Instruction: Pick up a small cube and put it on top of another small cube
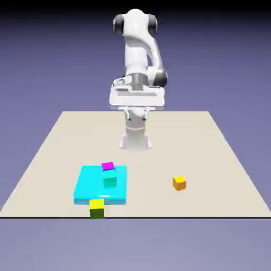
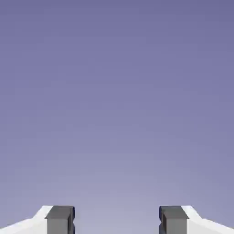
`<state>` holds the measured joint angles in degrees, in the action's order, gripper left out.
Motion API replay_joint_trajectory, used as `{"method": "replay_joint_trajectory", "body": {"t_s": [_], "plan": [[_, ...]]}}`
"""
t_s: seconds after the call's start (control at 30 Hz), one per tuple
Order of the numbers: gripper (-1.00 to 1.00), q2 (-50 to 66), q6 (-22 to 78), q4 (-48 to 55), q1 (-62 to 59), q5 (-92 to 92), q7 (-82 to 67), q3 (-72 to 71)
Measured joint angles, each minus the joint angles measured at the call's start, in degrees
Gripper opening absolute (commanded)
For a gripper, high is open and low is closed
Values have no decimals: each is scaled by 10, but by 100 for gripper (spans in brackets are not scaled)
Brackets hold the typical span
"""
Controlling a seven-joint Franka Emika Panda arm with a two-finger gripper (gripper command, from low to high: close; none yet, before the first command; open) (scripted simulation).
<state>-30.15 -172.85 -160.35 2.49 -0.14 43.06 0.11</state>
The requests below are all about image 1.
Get small yellow cube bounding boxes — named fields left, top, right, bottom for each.
left=89, top=198, right=105, bottom=220

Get small orange cube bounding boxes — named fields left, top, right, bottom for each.
left=173, top=175, right=187, bottom=192

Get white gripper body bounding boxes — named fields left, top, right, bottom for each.
left=109, top=84, right=166, bottom=112

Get large cyan box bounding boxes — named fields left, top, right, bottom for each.
left=73, top=165, right=128, bottom=206

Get small cyan cube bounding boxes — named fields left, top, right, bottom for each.
left=102, top=169, right=118, bottom=189

